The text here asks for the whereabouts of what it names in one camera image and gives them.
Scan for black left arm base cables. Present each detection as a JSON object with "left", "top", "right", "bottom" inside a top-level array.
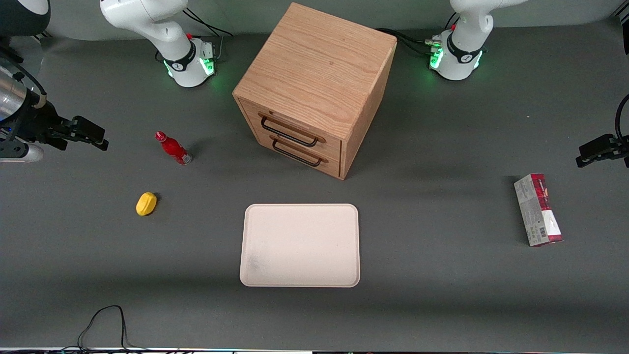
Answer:
[{"left": 376, "top": 28, "right": 442, "bottom": 57}]

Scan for black right arm base cables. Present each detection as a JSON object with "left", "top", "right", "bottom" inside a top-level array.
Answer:
[{"left": 184, "top": 6, "right": 234, "bottom": 62}]

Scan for red and grey carton box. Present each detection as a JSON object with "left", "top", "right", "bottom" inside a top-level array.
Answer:
[{"left": 514, "top": 173, "right": 564, "bottom": 247}]

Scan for black arm base cables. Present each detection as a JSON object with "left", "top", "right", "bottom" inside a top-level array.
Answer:
[
  {"left": 184, "top": 6, "right": 234, "bottom": 62},
  {"left": 376, "top": 28, "right": 442, "bottom": 57}
]

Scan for black drawer handle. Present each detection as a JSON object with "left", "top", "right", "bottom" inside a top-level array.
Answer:
[
  {"left": 258, "top": 112, "right": 326, "bottom": 148},
  {"left": 270, "top": 135, "right": 329, "bottom": 167}
]

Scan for yellow lemon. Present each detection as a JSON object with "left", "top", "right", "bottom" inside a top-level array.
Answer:
[{"left": 136, "top": 192, "right": 158, "bottom": 217}]

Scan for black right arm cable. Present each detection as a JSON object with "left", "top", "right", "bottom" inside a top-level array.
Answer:
[{"left": 0, "top": 47, "right": 48, "bottom": 109}]

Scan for black looped table cable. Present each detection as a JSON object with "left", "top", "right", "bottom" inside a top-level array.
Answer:
[{"left": 76, "top": 305, "right": 148, "bottom": 353}]

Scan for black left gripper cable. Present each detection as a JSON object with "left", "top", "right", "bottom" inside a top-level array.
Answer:
[{"left": 615, "top": 93, "right": 629, "bottom": 142}]

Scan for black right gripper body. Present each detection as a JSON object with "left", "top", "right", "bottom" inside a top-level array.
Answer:
[{"left": 0, "top": 98, "right": 75, "bottom": 151}]

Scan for wooden drawer cabinet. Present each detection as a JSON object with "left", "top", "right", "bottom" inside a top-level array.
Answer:
[{"left": 232, "top": 2, "right": 398, "bottom": 180}]

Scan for red coke bottle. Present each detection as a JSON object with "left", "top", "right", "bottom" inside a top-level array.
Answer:
[{"left": 155, "top": 131, "right": 192, "bottom": 165}]

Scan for beige rectangular tray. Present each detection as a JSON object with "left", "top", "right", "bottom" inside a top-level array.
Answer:
[{"left": 239, "top": 204, "right": 361, "bottom": 288}]

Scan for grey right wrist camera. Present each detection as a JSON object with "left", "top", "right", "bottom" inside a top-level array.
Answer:
[{"left": 0, "top": 142, "right": 44, "bottom": 163}]

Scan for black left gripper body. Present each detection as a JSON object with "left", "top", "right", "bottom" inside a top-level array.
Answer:
[{"left": 612, "top": 137, "right": 629, "bottom": 168}]

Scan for black frame rail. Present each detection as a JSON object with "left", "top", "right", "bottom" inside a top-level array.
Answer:
[{"left": 609, "top": 10, "right": 629, "bottom": 56}]

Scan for wooden drawer front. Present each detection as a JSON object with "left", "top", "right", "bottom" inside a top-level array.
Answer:
[
  {"left": 239, "top": 98, "right": 343, "bottom": 159},
  {"left": 251, "top": 129, "right": 343, "bottom": 178}
]

